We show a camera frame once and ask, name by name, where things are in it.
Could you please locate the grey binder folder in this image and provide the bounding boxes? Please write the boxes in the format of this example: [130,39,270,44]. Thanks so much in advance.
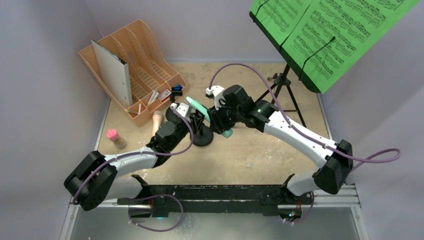
[91,40,133,109]

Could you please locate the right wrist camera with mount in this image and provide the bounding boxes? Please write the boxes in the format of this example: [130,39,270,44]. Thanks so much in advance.
[205,85,225,110]

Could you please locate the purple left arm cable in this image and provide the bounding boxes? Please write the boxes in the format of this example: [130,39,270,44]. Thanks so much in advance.
[71,107,195,206]

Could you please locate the red white staples box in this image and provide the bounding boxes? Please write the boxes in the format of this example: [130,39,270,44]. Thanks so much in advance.
[157,89,172,102]

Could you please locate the orange plastic file organizer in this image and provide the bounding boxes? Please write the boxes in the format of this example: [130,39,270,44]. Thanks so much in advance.
[78,19,188,127]

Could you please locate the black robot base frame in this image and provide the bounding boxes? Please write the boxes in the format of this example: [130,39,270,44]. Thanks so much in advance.
[117,183,315,220]

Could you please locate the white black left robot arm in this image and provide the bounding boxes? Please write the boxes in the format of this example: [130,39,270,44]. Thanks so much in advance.
[63,112,206,211]

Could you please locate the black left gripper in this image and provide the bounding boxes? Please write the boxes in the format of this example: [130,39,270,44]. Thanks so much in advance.
[167,111,202,150]

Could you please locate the green capped marker middle slot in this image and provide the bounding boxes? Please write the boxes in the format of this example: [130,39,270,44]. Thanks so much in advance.
[146,89,158,106]

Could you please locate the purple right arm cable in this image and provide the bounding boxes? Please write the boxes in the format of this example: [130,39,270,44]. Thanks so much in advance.
[208,63,402,171]

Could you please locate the mint green toy microphone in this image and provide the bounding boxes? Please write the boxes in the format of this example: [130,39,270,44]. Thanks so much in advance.
[186,96,233,138]

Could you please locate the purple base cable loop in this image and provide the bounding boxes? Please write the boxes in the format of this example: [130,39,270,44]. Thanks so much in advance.
[128,193,185,233]

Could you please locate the green sheet music paper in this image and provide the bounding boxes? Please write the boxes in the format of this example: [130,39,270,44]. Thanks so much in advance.
[249,0,417,93]

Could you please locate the green capped marker slot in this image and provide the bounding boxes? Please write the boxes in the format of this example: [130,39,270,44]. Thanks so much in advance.
[125,109,140,115]
[146,89,158,106]

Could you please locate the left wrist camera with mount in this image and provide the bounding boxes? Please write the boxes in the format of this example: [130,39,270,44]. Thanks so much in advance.
[170,102,192,121]

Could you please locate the pink toy microphone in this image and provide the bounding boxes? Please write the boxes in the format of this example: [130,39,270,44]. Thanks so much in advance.
[151,110,163,136]

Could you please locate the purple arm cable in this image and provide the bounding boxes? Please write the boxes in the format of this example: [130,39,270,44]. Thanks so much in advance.
[71,107,195,206]
[208,63,402,171]

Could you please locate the pink capped bottle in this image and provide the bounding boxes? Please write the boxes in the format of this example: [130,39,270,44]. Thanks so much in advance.
[106,129,127,149]

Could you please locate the black mic stand with green mic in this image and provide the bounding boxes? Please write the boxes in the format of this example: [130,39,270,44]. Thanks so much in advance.
[189,110,214,147]

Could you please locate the black mic stand for pink mic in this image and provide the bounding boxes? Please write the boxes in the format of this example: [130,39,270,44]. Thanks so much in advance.
[165,86,183,123]

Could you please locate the blue small box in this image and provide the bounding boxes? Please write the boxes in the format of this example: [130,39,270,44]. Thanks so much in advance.
[171,84,183,92]

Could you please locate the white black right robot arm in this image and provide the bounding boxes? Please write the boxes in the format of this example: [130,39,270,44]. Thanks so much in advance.
[205,85,353,204]

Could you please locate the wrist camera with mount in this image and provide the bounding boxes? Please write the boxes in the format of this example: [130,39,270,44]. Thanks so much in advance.
[205,85,225,110]
[170,102,192,121]

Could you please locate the green capped marker front slot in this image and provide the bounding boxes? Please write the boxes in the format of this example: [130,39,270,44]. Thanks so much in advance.
[125,109,140,115]

